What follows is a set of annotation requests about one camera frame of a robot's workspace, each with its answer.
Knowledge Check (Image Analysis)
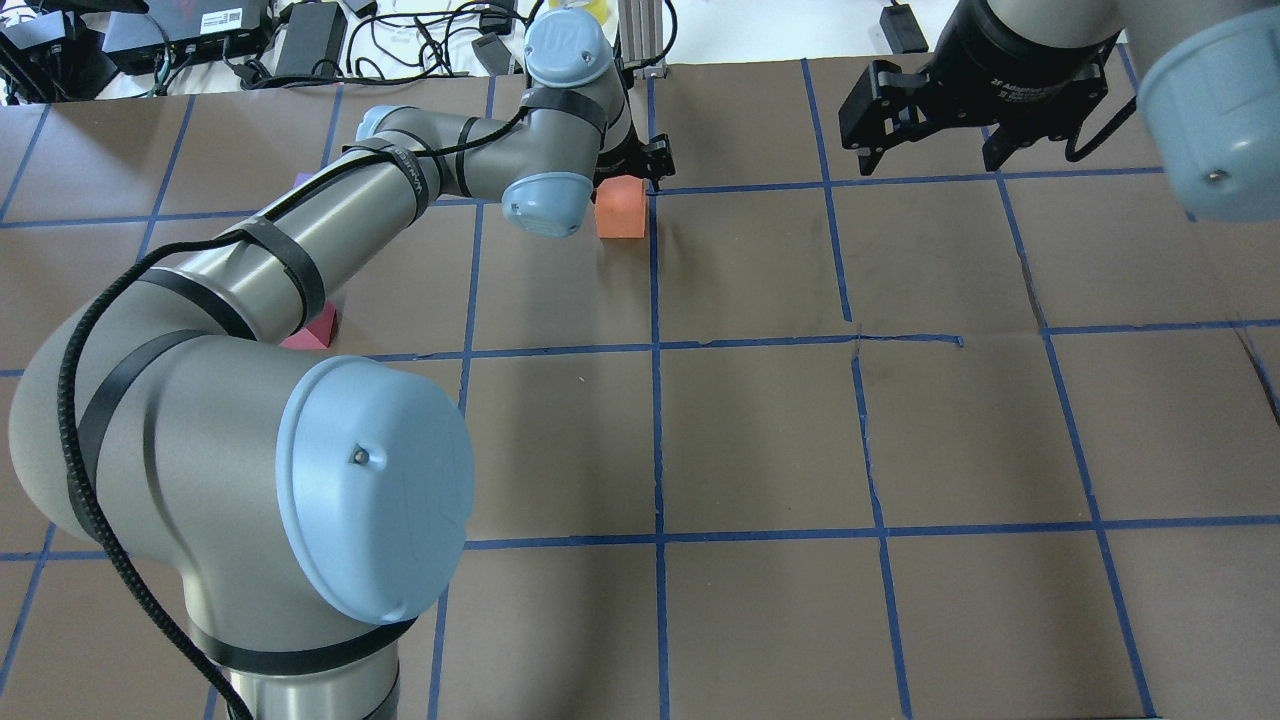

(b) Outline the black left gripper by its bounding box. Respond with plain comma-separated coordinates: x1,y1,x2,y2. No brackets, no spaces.
596,126,677,192

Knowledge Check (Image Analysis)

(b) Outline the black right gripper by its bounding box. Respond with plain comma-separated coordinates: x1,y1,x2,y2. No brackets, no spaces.
838,1,1119,177

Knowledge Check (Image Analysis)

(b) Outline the orange foam cube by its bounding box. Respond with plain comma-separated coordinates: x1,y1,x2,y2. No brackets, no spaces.
594,176,648,240

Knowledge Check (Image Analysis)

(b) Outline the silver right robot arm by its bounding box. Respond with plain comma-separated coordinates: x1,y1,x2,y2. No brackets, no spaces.
838,1,1279,222

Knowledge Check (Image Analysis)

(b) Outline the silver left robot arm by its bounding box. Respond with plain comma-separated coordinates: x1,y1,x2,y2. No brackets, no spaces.
9,6,675,719

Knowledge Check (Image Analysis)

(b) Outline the black power adapter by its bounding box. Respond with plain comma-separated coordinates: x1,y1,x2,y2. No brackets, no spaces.
878,1,931,55

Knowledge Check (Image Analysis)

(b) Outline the pink foam cube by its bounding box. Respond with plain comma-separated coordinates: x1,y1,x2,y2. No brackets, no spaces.
278,302,338,351

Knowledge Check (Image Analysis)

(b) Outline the aluminium frame post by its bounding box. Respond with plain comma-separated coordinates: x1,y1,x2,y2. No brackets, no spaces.
616,1,675,78

